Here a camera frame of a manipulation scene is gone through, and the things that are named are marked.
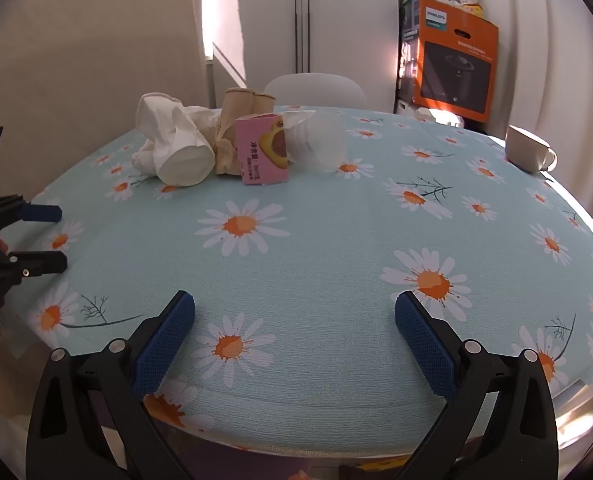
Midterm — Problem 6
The white mug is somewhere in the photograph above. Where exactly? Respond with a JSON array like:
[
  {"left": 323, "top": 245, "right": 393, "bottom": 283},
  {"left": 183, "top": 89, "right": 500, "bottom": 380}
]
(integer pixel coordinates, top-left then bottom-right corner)
[{"left": 505, "top": 124, "right": 558, "bottom": 175}]

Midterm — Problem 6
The black wardrobe handle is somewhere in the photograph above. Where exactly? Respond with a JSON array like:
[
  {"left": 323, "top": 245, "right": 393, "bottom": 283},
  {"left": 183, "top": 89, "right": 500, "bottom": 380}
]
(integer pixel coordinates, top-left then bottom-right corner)
[
  {"left": 293, "top": 0, "right": 301, "bottom": 75},
  {"left": 303, "top": 0, "right": 311, "bottom": 75}
]

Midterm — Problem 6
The clear plastic container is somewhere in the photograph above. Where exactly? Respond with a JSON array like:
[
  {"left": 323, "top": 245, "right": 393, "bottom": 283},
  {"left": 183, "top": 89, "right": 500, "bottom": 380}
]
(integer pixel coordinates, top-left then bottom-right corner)
[{"left": 279, "top": 109, "right": 348, "bottom": 173}]

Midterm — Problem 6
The daisy print tablecloth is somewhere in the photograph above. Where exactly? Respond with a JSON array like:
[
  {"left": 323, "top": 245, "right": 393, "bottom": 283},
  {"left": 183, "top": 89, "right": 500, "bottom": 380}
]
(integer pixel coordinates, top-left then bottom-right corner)
[{"left": 0, "top": 105, "right": 593, "bottom": 461}]

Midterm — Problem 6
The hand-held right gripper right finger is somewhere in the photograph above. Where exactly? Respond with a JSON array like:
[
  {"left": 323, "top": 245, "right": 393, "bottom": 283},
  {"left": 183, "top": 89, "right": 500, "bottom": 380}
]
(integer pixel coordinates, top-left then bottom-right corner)
[{"left": 394, "top": 290, "right": 572, "bottom": 480}]

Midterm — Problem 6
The white paper cup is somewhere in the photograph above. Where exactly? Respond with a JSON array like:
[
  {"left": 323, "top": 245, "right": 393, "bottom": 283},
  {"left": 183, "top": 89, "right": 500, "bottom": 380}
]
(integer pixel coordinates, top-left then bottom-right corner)
[{"left": 132, "top": 92, "right": 217, "bottom": 187}]

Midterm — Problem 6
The orange cardboard box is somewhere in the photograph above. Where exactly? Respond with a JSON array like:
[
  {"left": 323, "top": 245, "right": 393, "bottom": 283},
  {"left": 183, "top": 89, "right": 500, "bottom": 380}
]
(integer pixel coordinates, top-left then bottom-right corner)
[{"left": 401, "top": 0, "right": 499, "bottom": 123}]

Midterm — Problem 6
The brown paper cup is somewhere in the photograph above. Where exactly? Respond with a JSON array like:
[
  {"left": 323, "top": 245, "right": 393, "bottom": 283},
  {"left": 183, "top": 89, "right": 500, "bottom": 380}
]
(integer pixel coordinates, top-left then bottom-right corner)
[
  {"left": 252, "top": 91, "right": 277, "bottom": 117},
  {"left": 215, "top": 87, "right": 257, "bottom": 177}
]

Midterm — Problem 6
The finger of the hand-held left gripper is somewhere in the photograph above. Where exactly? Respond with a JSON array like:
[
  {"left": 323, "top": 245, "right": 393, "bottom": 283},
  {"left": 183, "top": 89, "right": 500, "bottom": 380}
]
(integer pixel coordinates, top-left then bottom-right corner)
[
  {"left": 0, "top": 194, "right": 62, "bottom": 233},
  {"left": 0, "top": 250, "right": 68, "bottom": 286}
]

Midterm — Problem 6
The white curtain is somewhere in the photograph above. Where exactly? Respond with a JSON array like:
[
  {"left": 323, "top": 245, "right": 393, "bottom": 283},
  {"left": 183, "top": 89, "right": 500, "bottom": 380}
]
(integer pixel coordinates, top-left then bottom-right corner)
[{"left": 411, "top": 0, "right": 593, "bottom": 241}]

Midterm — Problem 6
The pink carton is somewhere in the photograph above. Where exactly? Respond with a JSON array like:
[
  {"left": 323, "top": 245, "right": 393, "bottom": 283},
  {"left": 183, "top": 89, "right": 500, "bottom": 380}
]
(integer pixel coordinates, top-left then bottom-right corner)
[{"left": 235, "top": 114, "right": 291, "bottom": 186}]

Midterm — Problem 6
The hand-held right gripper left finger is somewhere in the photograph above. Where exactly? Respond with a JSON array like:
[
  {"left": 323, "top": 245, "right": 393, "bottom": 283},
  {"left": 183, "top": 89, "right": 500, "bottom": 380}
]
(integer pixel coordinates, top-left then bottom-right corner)
[{"left": 25, "top": 290, "right": 197, "bottom": 480}]

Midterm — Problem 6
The white chair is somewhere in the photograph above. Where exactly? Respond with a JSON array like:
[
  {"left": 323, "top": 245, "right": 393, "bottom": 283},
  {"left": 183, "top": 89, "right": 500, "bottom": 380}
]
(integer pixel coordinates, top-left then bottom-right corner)
[{"left": 263, "top": 74, "right": 367, "bottom": 109}]

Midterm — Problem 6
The white wardrobe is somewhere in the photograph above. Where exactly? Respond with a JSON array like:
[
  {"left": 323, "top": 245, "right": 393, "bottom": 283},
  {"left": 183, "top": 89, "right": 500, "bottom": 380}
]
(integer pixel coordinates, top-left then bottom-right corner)
[{"left": 211, "top": 0, "right": 412, "bottom": 108}]

